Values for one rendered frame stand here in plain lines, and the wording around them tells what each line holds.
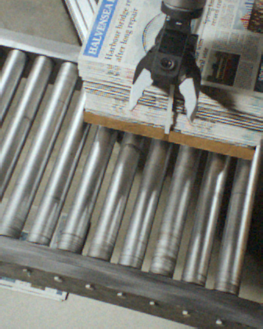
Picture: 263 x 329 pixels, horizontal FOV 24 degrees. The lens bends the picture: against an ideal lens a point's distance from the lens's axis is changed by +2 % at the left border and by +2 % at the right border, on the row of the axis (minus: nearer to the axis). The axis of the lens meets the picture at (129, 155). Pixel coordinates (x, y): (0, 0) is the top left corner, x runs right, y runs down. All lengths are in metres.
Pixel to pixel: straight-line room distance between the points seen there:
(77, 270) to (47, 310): 0.83
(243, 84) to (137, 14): 0.26
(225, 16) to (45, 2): 1.51
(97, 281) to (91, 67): 0.42
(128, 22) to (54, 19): 1.40
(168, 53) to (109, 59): 0.19
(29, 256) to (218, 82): 0.50
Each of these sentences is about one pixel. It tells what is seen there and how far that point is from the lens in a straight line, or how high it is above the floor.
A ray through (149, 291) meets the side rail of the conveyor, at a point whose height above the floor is 0.80.
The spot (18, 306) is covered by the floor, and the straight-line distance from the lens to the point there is 2.06.
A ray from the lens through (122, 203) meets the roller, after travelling 1.28.
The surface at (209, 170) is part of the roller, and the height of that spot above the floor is 0.79.
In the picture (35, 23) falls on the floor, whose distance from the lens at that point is 2.60.
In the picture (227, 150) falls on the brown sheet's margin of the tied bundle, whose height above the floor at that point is 0.83.
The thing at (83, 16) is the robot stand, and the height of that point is 0.22.
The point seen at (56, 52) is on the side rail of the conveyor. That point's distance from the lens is 1.48.
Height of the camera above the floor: 1.96
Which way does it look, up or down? 62 degrees down
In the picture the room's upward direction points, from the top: straight up
